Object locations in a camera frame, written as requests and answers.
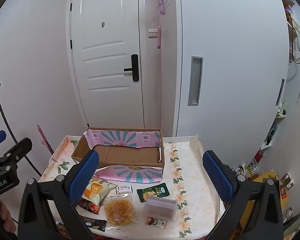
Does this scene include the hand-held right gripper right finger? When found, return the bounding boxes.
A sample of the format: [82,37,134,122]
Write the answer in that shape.
[202,150,284,240]

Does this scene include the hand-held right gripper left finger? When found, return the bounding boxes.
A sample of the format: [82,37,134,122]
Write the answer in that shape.
[17,150,100,240]

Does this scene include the black and red snack packet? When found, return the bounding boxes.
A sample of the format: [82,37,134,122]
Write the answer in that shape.
[78,197,102,215]

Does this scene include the long black snack packet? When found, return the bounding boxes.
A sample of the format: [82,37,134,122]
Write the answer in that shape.
[79,216,108,232]

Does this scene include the cardboard box with pink flaps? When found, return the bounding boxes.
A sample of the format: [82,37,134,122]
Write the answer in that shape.
[71,127,165,184]

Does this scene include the person's left hand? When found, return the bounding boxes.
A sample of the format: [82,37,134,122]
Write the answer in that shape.
[0,201,16,233]

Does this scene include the floral tablecloth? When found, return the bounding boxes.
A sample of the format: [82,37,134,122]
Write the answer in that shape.
[39,135,227,240]

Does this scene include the small white sachet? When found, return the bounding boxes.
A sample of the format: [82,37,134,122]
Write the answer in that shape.
[116,185,133,198]

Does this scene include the yellow plastic item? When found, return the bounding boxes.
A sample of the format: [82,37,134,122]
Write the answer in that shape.
[250,170,280,184]

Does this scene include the clear waffle snack packet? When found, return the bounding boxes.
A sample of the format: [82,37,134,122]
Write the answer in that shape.
[104,194,138,227]

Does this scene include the translucent white packet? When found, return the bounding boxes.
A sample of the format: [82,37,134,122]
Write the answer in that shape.
[143,195,177,221]

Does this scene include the green cracker packet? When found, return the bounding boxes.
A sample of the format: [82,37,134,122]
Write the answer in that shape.
[136,182,170,203]

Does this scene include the cluttered white shelf unit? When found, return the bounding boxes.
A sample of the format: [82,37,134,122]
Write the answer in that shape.
[245,0,300,178]

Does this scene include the small red white packet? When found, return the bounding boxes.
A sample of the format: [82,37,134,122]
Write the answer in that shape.
[146,216,168,230]

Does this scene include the white panelled door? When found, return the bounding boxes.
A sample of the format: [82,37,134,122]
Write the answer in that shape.
[66,0,150,130]

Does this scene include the white wardrobe door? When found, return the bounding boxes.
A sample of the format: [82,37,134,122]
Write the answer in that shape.
[174,0,290,138]

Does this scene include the pink stick handle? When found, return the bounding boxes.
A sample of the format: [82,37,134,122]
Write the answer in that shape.
[37,124,56,155]

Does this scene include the grey recessed wardrobe handle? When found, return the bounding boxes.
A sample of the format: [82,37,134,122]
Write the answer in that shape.
[276,79,285,106]
[188,56,204,106]

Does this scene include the black door lock handle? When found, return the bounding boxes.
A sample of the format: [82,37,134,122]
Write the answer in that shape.
[124,54,140,82]

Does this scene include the pink hanging cord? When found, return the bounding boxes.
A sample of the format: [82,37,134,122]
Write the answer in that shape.
[151,0,169,49]

